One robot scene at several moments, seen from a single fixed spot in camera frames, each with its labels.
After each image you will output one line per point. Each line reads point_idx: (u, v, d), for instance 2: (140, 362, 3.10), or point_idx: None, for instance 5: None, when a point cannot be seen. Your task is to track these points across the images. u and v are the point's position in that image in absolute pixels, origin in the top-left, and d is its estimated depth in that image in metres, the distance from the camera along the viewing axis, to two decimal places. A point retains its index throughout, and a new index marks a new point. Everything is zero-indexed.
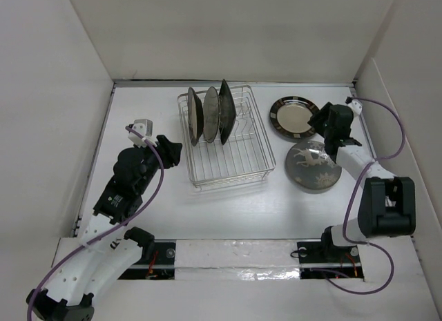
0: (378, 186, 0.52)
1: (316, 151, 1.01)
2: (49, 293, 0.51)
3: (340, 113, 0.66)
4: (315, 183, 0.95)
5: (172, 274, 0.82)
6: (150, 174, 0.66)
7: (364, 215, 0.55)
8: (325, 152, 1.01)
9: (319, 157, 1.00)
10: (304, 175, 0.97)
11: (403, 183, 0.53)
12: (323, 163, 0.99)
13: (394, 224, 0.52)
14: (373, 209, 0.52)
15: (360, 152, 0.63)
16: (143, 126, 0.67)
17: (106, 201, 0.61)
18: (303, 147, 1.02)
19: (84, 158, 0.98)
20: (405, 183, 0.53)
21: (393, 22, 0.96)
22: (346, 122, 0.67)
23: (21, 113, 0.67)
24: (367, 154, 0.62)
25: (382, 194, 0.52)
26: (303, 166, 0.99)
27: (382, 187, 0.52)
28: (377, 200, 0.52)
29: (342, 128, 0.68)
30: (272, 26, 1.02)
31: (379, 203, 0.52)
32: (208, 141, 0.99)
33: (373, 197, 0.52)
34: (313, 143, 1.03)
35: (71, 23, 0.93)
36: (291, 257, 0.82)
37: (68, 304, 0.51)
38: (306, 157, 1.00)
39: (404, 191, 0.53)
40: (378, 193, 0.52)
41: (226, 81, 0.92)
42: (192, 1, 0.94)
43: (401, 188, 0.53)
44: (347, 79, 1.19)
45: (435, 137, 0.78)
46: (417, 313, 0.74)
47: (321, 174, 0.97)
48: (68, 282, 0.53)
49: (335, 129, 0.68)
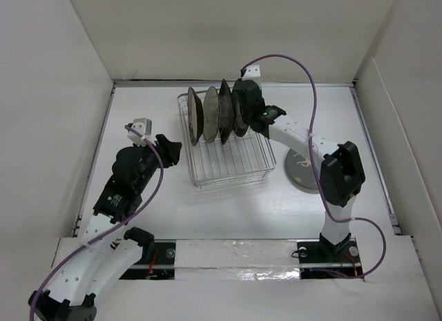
0: (334, 166, 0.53)
1: None
2: (52, 294, 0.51)
3: (248, 88, 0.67)
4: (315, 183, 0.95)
5: (172, 274, 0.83)
6: (148, 174, 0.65)
7: (329, 190, 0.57)
8: None
9: None
10: (304, 174, 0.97)
11: (349, 150, 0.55)
12: None
13: (353, 186, 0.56)
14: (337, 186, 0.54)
15: (293, 125, 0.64)
16: (142, 125, 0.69)
17: (105, 201, 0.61)
18: None
19: (84, 158, 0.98)
20: (350, 148, 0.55)
21: (394, 21, 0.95)
22: (257, 92, 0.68)
23: (21, 113, 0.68)
24: (300, 128, 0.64)
25: (340, 170, 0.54)
26: (302, 166, 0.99)
27: (338, 164, 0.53)
28: (338, 177, 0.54)
29: (255, 100, 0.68)
30: (271, 26, 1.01)
31: (340, 179, 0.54)
32: (208, 141, 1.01)
33: (335, 177, 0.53)
34: None
35: (72, 23, 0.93)
36: (291, 258, 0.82)
37: (70, 305, 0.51)
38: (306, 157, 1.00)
39: (352, 157, 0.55)
40: (335, 170, 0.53)
41: (225, 81, 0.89)
42: (191, 0, 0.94)
43: (349, 154, 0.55)
44: (347, 79, 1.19)
45: (434, 138, 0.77)
46: (418, 313, 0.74)
47: None
48: (70, 281, 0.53)
49: (250, 107, 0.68)
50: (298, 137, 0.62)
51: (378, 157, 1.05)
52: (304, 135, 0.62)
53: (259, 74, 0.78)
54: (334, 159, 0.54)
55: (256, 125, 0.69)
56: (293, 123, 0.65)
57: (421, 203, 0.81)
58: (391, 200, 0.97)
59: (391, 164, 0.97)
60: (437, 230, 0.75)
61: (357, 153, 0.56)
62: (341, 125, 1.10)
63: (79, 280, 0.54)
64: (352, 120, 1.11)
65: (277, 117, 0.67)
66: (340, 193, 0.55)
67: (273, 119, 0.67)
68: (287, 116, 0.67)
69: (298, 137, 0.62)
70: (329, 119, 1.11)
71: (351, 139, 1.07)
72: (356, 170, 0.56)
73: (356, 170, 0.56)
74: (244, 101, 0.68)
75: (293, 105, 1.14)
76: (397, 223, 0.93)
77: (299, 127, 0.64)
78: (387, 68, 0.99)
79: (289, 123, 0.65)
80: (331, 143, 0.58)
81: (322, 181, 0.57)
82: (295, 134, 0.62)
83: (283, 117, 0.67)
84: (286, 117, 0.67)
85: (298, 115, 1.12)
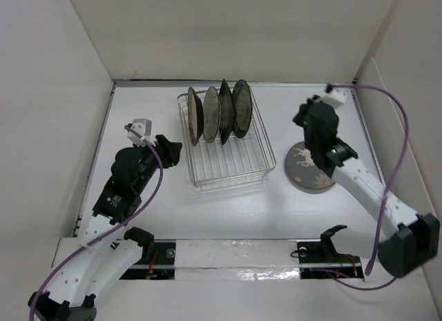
0: (407, 241, 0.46)
1: None
2: (51, 295, 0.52)
3: (326, 119, 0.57)
4: (315, 183, 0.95)
5: (173, 274, 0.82)
6: (148, 174, 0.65)
7: (389, 258, 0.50)
8: None
9: None
10: (304, 174, 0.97)
11: (429, 224, 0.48)
12: None
13: (419, 261, 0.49)
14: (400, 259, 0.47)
15: (364, 176, 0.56)
16: (142, 125, 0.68)
17: (104, 202, 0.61)
18: (303, 147, 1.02)
19: (84, 158, 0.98)
20: (429, 222, 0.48)
21: (394, 21, 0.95)
22: (333, 125, 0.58)
23: (21, 114, 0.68)
24: (373, 180, 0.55)
25: (412, 244, 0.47)
26: (303, 166, 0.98)
27: (412, 239, 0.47)
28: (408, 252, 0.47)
29: (329, 133, 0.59)
30: (271, 26, 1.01)
31: (407, 253, 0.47)
32: (208, 141, 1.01)
33: (406, 251, 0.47)
34: None
35: (72, 23, 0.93)
36: (291, 257, 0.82)
37: (70, 306, 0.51)
38: (306, 157, 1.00)
39: (430, 232, 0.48)
40: (407, 244, 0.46)
41: (226, 81, 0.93)
42: (192, 0, 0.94)
43: (428, 229, 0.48)
44: (347, 79, 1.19)
45: (434, 138, 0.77)
46: (418, 313, 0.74)
47: (321, 174, 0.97)
48: (69, 283, 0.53)
49: (320, 139, 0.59)
50: (370, 192, 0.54)
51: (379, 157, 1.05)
52: (378, 193, 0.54)
53: (345, 99, 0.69)
54: (410, 233, 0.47)
55: (320, 161, 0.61)
56: (364, 172, 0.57)
57: (420, 203, 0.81)
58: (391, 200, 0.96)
59: (391, 164, 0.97)
60: None
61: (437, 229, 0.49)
62: (342, 125, 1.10)
63: (78, 281, 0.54)
64: (352, 120, 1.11)
65: (347, 157, 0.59)
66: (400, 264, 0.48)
67: (342, 159, 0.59)
68: (359, 161, 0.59)
69: (369, 191, 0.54)
70: None
71: (351, 138, 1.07)
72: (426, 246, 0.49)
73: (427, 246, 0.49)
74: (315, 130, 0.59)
75: (294, 105, 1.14)
76: None
77: (371, 178, 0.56)
78: (387, 68, 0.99)
79: (360, 172, 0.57)
80: (407, 210, 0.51)
81: (381, 246, 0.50)
82: (366, 188, 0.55)
83: (353, 161, 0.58)
84: (357, 161, 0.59)
85: None
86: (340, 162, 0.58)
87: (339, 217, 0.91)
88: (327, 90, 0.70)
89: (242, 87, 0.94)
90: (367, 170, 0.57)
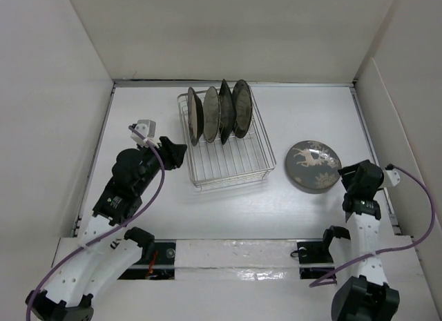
0: (357, 290, 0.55)
1: (316, 151, 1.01)
2: (48, 294, 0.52)
3: (369, 171, 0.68)
4: (315, 183, 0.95)
5: (173, 274, 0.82)
6: (149, 176, 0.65)
7: (339, 299, 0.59)
8: (325, 152, 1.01)
9: (319, 157, 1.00)
10: (305, 174, 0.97)
11: (387, 294, 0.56)
12: (323, 163, 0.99)
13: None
14: (343, 307, 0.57)
15: (369, 232, 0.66)
16: (146, 127, 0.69)
17: (105, 203, 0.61)
18: (303, 147, 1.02)
19: (84, 158, 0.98)
20: (390, 297, 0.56)
21: (394, 21, 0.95)
22: (372, 181, 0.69)
23: (21, 113, 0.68)
24: (374, 241, 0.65)
25: (360, 298, 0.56)
26: (303, 166, 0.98)
27: (362, 293, 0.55)
28: (353, 300, 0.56)
29: (366, 186, 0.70)
30: (271, 26, 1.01)
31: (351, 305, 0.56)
32: (208, 141, 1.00)
33: (352, 298, 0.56)
34: (313, 143, 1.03)
35: (72, 23, 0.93)
36: (291, 257, 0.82)
37: (67, 306, 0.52)
38: (306, 157, 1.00)
39: (384, 302, 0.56)
40: (353, 298, 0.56)
41: (226, 81, 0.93)
42: (192, 0, 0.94)
43: (384, 298, 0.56)
44: (347, 79, 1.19)
45: (435, 138, 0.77)
46: (418, 313, 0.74)
47: (321, 174, 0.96)
48: (67, 283, 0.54)
49: (358, 186, 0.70)
50: (362, 245, 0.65)
51: (379, 157, 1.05)
52: (367, 250, 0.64)
53: (396, 183, 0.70)
54: (364, 288, 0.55)
55: (347, 204, 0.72)
56: (371, 230, 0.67)
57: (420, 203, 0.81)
58: (391, 200, 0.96)
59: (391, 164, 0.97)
60: (437, 230, 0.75)
61: (391, 307, 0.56)
62: (342, 125, 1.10)
63: (75, 282, 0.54)
64: (352, 120, 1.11)
65: (369, 212, 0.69)
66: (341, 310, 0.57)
67: (362, 211, 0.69)
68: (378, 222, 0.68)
69: (362, 244, 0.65)
70: (329, 119, 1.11)
71: (352, 139, 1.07)
72: (377, 317, 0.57)
73: (377, 317, 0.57)
74: (357, 178, 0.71)
75: (294, 105, 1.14)
76: (397, 223, 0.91)
77: (374, 239, 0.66)
78: (388, 68, 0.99)
79: (369, 228, 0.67)
80: (379, 276, 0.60)
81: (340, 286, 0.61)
82: (362, 241, 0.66)
83: (371, 217, 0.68)
84: (374, 219, 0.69)
85: (298, 115, 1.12)
86: (361, 212, 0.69)
87: (339, 217, 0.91)
88: (387, 168, 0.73)
89: (242, 88, 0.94)
90: (375, 230, 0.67)
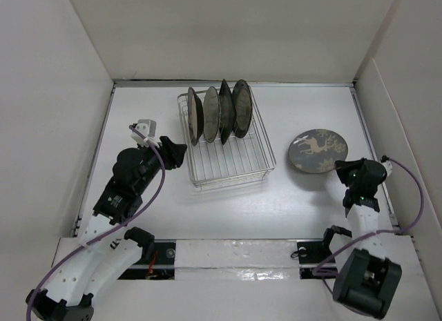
0: (360, 259, 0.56)
1: (322, 138, 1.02)
2: (49, 293, 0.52)
3: (371, 170, 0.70)
4: (316, 168, 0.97)
5: (173, 274, 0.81)
6: (149, 176, 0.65)
7: (340, 278, 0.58)
8: (331, 137, 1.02)
9: (325, 143, 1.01)
10: (306, 161, 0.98)
11: (389, 268, 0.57)
12: (329, 148, 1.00)
13: (362, 299, 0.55)
14: (347, 279, 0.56)
15: (369, 218, 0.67)
16: (146, 127, 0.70)
17: (105, 202, 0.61)
18: (309, 135, 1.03)
19: (84, 157, 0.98)
20: (391, 270, 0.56)
21: (394, 21, 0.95)
22: (373, 179, 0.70)
23: (21, 113, 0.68)
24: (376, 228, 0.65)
25: (362, 266, 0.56)
26: (307, 153, 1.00)
27: (364, 261, 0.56)
28: (356, 270, 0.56)
29: (368, 183, 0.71)
30: (271, 26, 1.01)
31: (356, 275, 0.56)
32: (208, 141, 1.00)
33: (355, 266, 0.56)
34: (321, 131, 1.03)
35: (72, 23, 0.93)
36: (291, 258, 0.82)
37: (67, 305, 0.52)
38: (311, 146, 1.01)
39: (387, 275, 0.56)
40: (359, 264, 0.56)
41: (225, 81, 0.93)
42: (192, 0, 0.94)
43: (387, 270, 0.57)
44: (347, 79, 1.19)
45: (435, 138, 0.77)
46: (418, 313, 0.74)
47: (324, 160, 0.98)
48: (68, 282, 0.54)
49: (360, 183, 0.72)
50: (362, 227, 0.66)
51: (379, 157, 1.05)
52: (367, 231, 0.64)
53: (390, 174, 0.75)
54: (366, 257, 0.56)
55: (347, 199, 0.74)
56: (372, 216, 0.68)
57: None
58: (391, 200, 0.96)
59: None
60: (437, 230, 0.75)
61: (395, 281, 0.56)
62: (342, 125, 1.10)
63: (76, 281, 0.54)
64: (352, 120, 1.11)
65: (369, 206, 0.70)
66: (344, 286, 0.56)
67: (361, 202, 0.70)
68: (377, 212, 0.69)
69: (363, 228, 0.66)
70: (329, 119, 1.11)
71: (352, 139, 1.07)
72: (380, 293, 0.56)
73: (380, 295, 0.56)
74: (360, 175, 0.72)
75: (294, 105, 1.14)
76: (397, 223, 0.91)
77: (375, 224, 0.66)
78: (387, 68, 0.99)
79: (370, 216, 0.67)
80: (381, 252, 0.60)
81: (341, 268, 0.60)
82: (363, 226, 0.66)
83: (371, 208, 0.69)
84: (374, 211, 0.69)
85: (298, 115, 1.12)
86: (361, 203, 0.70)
87: (340, 217, 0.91)
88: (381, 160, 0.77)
89: (243, 88, 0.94)
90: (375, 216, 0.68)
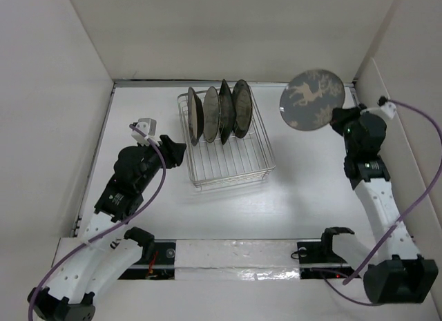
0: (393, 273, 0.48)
1: (315, 81, 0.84)
2: (51, 291, 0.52)
3: (371, 132, 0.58)
4: (313, 123, 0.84)
5: (173, 274, 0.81)
6: (150, 174, 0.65)
7: (372, 281, 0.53)
8: (325, 76, 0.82)
9: (319, 87, 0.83)
10: (300, 117, 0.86)
11: (425, 267, 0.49)
12: (326, 92, 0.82)
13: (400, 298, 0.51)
14: (381, 290, 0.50)
15: (386, 201, 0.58)
16: (146, 125, 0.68)
17: (107, 199, 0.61)
18: (298, 82, 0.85)
19: (84, 157, 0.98)
20: (428, 270, 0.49)
21: (393, 22, 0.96)
22: (376, 142, 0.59)
23: (21, 113, 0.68)
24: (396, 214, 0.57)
25: (398, 278, 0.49)
26: (301, 105, 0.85)
27: (400, 275, 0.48)
28: (390, 283, 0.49)
29: (370, 146, 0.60)
30: (271, 26, 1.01)
31: (391, 286, 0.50)
32: (208, 141, 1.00)
33: (388, 280, 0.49)
34: (311, 74, 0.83)
35: (72, 23, 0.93)
36: (291, 258, 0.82)
37: (69, 302, 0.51)
38: (304, 93, 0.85)
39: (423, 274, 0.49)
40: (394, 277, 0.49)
41: (226, 81, 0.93)
42: (193, 0, 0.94)
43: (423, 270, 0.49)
44: (347, 79, 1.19)
45: (435, 137, 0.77)
46: (418, 313, 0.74)
47: (322, 110, 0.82)
48: (69, 280, 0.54)
49: (360, 149, 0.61)
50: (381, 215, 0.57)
51: None
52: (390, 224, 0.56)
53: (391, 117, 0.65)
54: (400, 268, 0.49)
55: (350, 170, 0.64)
56: (387, 195, 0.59)
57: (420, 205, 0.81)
58: None
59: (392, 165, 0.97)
60: (438, 230, 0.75)
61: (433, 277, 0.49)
62: None
63: (78, 279, 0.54)
64: None
65: (378, 175, 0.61)
66: (378, 297, 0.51)
67: (369, 176, 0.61)
68: (388, 183, 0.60)
69: (382, 215, 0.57)
70: None
71: None
72: (418, 289, 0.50)
73: (417, 289, 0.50)
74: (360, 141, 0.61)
75: None
76: None
77: (391, 203, 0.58)
78: (387, 68, 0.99)
79: (383, 194, 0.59)
80: (410, 250, 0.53)
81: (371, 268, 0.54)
82: (380, 212, 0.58)
83: (382, 180, 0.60)
84: (385, 183, 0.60)
85: None
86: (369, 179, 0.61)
87: (340, 217, 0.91)
88: (380, 103, 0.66)
89: (242, 88, 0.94)
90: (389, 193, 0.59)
